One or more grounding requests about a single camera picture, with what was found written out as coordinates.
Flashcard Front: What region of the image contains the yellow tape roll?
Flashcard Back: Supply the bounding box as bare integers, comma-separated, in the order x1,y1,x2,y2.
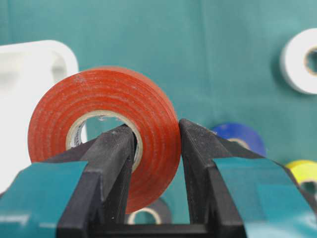
286,160,317,198

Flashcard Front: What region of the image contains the blue tape roll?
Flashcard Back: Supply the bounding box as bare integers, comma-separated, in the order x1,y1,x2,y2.
211,122,266,157

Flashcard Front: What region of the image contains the white plastic tray case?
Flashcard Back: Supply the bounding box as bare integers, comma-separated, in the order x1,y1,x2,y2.
0,40,79,192

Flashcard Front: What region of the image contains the black tape roll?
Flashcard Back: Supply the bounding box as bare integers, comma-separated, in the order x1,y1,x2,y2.
124,198,172,225

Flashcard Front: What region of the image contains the red tape roll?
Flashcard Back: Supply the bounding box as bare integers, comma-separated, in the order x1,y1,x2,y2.
28,66,181,213

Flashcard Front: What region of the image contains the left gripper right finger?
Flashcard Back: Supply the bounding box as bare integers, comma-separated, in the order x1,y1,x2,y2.
179,119,317,238

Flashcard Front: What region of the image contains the white tape roll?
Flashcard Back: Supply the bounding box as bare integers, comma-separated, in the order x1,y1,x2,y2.
279,28,317,95

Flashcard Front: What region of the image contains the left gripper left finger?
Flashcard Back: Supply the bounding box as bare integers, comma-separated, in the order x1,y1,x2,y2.
0,125,136,238

